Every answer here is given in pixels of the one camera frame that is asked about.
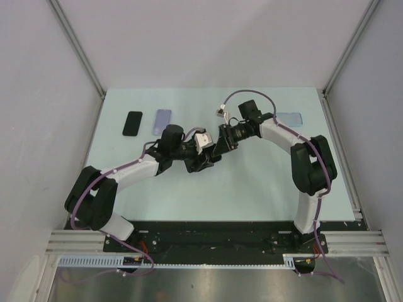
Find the aluminium corner frame post left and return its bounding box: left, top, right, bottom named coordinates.
left=46, top=0, right=106, bottom=101

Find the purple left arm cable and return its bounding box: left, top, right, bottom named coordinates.
left=60, top=126, right=207, bottom=286

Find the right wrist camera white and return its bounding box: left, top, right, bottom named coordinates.
left=215, top=104, right=230, bottom=125

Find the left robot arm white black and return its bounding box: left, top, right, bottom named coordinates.
left=64, top=125, right=221, bottom=252

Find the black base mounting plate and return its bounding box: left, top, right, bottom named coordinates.
left=64, top=220, right=368, bottom=265

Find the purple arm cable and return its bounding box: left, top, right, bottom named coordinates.
left=222, top=89, right=346, bottom=284
left=60, top=126, right=207, bottom=286

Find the white slotted cable duct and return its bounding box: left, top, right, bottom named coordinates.
left=59, top=255, right=315, bottom=270

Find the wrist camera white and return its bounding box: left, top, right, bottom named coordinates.
left=194, top=132, right=214, bottom=155
left=215, top=104, right=230, bottom=125

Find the aluminium corner frame post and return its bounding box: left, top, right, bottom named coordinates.
left=322, top=0, right=383, bottom=97
left=46, top=0, right=106, bottom=101

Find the lilac phone case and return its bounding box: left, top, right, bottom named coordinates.
left=152, top=109, right=172, bottom=136

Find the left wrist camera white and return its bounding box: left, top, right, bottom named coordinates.
left=194, top=132, right=214, bottom=155

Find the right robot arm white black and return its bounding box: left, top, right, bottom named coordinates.
left=212, top=100, right=338, bottom=252

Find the light blue phone case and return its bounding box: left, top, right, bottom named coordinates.
left=276, top=113, right=304, bottom=127

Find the black phone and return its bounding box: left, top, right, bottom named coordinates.
left=205, top=152, right=222, bottom=167

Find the black smartphone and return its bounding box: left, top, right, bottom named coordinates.
left=122, top=111, right=143, bottom=137

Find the aluminium front rail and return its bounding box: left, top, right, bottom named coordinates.
left=45, top=230, right=389, bottom=257

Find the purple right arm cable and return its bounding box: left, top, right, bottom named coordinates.
left=222, top=89, right=346, bottom=284

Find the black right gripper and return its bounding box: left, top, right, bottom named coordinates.
left=212, top=123, right=254, bottom=158

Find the aluminium corner frame post right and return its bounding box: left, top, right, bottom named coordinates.
left=322, top=0, right=383, bottom=97

